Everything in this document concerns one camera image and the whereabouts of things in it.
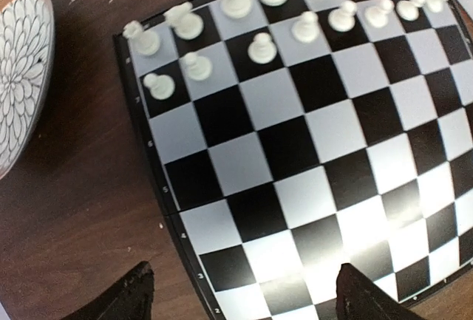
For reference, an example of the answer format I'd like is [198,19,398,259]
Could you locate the white chess pawn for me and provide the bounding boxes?
[291,11,319,43]
[143,73,175,101]
[248,33,277,64]
[183,52,213,81]

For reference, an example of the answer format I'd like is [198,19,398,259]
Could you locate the floral ceramic plate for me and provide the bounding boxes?
[1,0,55,177]

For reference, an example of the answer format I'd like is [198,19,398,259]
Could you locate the white chess rook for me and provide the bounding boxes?
[123,21,160,56]

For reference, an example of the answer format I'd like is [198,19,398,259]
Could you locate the white chess knight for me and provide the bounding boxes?
[164,1,204,41]

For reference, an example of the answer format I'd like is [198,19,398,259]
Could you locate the black white chessboard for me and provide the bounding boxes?
[114,0,472,319]

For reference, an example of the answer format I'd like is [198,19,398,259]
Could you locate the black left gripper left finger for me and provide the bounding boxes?
[64,261,154,319]

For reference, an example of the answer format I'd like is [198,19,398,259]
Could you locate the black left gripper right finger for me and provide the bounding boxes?
[336,263,424,320]

